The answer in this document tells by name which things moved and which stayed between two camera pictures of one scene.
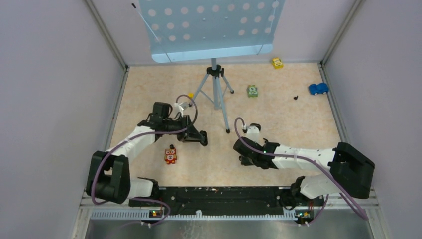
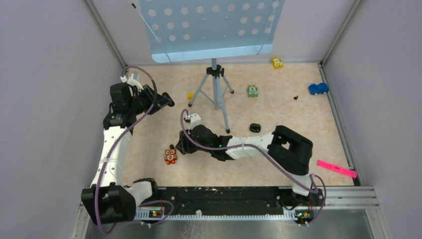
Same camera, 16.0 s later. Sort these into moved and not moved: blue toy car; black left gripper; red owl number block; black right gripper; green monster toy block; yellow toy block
Moved: black left gripper; black right gripper
Not moved: blue toy car; yellow toy block; green monster toy block; red owl number block
